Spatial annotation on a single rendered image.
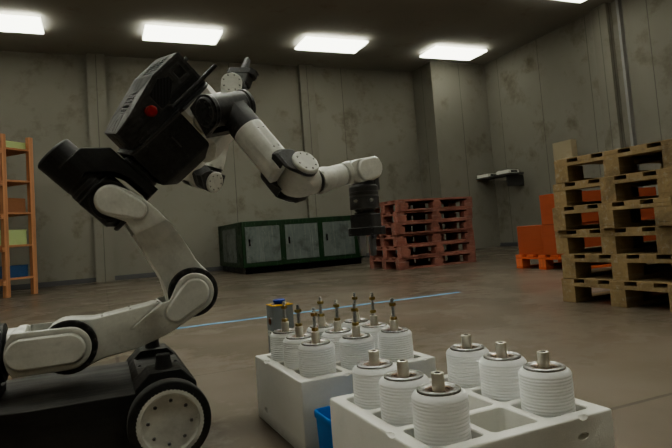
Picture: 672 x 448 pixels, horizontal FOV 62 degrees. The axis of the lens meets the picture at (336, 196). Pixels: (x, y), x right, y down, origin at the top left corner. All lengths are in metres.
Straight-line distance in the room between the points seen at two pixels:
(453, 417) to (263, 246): 8.12
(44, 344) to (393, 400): 0.96
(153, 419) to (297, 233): 7.78
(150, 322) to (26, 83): 9.67
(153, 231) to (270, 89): 10.03
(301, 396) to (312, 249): 7.88
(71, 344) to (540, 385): 1.16
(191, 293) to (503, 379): 0.89
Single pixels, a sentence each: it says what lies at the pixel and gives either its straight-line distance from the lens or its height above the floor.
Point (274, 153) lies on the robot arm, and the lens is 1.48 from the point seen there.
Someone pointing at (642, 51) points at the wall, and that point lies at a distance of 10.39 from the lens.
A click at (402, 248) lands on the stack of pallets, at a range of 7.44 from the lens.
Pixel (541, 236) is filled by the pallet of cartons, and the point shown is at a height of 0.34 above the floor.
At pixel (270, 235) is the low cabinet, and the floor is 0.58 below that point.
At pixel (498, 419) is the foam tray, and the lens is 1.19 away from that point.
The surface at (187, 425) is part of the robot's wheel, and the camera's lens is 1.56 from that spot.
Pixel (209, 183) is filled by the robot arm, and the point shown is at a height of 0.74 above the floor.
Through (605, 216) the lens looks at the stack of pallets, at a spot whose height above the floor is 0.52.
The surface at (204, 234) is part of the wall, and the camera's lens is 10.90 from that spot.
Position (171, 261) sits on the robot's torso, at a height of 0.48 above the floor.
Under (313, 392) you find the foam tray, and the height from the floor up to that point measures 0.15.
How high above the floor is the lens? 0.53
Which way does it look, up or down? 4 degrees up
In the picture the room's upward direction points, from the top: 4 degrees counter-clockwise
